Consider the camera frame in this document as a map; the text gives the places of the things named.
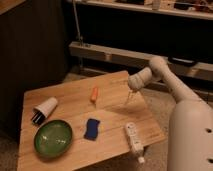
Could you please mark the green ceramic bowl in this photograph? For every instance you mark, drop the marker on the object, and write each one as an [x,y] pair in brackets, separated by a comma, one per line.
[53,139]

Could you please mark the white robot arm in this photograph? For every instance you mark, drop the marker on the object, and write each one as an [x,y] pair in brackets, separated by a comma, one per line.
[190,135]

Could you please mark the orange carrot toy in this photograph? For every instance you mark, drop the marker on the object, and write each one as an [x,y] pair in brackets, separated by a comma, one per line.
[94,95]

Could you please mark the blue sponge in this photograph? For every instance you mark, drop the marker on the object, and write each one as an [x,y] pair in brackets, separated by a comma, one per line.
[91,129]

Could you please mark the upper shelf with clutter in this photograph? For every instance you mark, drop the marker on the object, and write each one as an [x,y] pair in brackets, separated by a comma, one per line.
[142,8]

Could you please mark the wooden table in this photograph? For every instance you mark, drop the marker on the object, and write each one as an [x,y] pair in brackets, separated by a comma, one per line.
[97,109]

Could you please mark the white paper cup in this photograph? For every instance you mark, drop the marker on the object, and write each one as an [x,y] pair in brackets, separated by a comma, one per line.
[46,107]

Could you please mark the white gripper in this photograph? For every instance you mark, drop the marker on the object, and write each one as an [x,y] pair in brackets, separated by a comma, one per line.
[138,81]

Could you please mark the black handle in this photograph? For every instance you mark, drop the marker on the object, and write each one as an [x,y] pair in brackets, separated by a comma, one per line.
[182,62]

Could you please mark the metal shelf rail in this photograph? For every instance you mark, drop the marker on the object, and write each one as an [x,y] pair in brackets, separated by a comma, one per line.
[200,70]

